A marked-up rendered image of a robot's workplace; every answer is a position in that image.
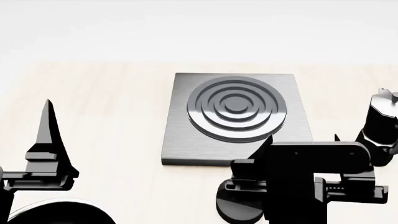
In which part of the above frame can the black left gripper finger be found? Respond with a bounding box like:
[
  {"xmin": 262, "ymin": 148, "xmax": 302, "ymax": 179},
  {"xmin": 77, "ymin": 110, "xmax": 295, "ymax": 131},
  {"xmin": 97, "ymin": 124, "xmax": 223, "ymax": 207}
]
[
  {"xmin": 51, "ymin": 104, "xmax": 80, "ymax": 180},
  {"xmin": 24, "ymin": 98, "xmax": 59, "ymax": 174}
]

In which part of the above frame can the black and silver moka pot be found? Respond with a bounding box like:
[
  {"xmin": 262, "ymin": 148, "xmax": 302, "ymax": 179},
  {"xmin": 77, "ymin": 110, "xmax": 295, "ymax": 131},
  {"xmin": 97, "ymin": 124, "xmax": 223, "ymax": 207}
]
[{"xmin": 354, "ymin": 88, "xmax": 398, "ymax": 167}]

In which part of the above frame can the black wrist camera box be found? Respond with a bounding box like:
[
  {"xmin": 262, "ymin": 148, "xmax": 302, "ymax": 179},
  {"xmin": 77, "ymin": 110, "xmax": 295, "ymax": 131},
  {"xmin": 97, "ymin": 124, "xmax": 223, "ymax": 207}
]
[{"xmin": 268, "ymin": 140, "xmax": 373, "ymax": 175}]

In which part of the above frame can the brushed metal stove with ring burner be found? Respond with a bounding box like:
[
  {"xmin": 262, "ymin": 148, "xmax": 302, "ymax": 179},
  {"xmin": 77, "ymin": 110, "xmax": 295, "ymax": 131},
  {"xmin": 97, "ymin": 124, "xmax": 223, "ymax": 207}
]
[{"xmin": 161, "ymin": 72, "xmax": 315, "ymax": 167}]

